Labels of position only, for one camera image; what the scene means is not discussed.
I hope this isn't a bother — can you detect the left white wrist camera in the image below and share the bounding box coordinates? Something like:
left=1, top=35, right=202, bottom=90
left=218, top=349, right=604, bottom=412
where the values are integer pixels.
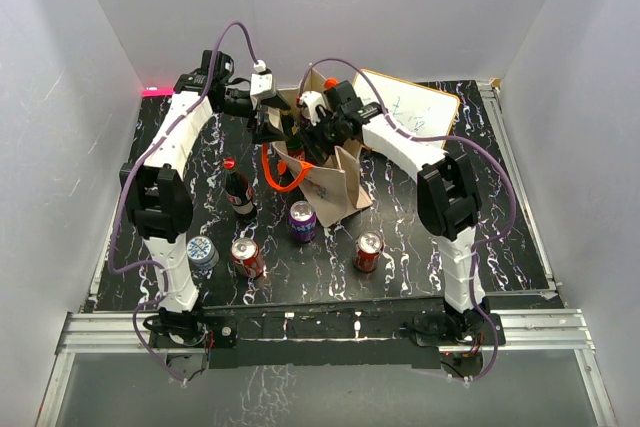
left=250, top=60, right=276, bottom=110

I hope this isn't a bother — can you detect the small whiteboard wooden frame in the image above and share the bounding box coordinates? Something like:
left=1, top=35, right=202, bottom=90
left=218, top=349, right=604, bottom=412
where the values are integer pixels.
left=363, top=69, right=460, bottom=137

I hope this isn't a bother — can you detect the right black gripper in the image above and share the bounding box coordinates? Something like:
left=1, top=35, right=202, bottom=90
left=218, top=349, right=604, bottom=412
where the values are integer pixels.
left=298, top=108, right=347, bottom=166

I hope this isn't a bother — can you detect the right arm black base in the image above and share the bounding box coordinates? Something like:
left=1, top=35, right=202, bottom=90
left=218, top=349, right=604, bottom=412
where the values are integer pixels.
left=398, top=310, right=506, bottom=356

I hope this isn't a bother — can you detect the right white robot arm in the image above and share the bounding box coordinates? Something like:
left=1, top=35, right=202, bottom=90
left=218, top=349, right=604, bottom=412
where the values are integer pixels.
left=296, top=81, right=485, bottom=344

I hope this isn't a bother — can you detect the red can front left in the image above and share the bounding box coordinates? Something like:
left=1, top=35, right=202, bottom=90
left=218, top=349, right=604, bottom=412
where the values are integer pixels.
left=231, top=237, right=265, bottom=279

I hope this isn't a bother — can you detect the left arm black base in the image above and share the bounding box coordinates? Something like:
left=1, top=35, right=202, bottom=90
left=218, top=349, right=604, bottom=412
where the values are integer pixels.
left=142, top=309, right=237, bottom=350

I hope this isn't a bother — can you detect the red can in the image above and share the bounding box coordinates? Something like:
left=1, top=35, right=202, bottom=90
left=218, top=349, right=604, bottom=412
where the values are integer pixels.
left=352, top=231, right=384, bottom=273
left=231, top=237, right=265, bottom=279

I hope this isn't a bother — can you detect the purple cable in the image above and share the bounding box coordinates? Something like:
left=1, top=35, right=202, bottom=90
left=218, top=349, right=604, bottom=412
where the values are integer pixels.
left=107, top=21, right=261, bottom=388
left=298, top=57, right=517, bottom=383

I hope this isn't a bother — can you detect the blue white tin can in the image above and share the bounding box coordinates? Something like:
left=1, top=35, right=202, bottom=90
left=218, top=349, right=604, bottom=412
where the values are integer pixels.
left=187, top=236, right=219, bottom=270

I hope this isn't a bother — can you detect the pink tape strip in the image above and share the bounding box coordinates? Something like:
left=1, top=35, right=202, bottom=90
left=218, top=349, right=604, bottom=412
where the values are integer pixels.
left=142, top=87, right=174, bottom=98

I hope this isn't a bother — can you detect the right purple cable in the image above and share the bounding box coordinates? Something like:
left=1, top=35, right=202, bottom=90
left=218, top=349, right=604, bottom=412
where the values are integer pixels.
left=298, top=57, right=517, bottom=383

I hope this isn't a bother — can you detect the aluminium frame rail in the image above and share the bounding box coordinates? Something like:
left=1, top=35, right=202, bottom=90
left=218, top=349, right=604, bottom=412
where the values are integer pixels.
left=37, top=299, right=617, bottom=426

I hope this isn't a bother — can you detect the purple can front centre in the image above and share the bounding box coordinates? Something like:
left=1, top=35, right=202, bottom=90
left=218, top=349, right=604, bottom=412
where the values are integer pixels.
left=289, top=200, right=317, bottom=243

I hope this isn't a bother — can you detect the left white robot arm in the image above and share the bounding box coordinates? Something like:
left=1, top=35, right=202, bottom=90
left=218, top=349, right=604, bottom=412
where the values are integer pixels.
left=118, top=50, right=289, bottom=346

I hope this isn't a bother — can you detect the beige canvas tote bag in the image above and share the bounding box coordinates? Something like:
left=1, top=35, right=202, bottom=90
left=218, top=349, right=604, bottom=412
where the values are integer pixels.
left=260, top=66, right=374, bottom=229

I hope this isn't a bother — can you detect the cola glass bottle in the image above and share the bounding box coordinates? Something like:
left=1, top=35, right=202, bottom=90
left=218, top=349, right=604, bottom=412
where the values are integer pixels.
left=223, top=157, right=257, bottom=222

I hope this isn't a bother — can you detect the red can front centre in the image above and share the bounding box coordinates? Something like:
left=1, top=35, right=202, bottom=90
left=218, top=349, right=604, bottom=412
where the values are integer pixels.
left=352, top=231, right=384, bottom=273

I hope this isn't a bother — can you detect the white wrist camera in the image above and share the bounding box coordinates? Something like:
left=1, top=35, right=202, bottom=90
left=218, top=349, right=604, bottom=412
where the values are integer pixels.
left=297, top=91, right=332, bottom=127
left=250, top=60, right=276, bottom=110

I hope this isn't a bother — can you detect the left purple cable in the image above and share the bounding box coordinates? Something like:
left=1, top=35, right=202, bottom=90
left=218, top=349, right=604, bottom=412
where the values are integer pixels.
left=107, top=21, right=261, bottom=388

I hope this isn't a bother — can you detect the green glass bottle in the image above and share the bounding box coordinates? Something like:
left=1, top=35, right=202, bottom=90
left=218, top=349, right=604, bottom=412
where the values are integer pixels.
left=280, top=113, right=305, bottom=160

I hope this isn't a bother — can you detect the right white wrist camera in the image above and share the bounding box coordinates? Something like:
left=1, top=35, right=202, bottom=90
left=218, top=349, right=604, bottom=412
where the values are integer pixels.
left=297, top=91, right=332, bottom=127

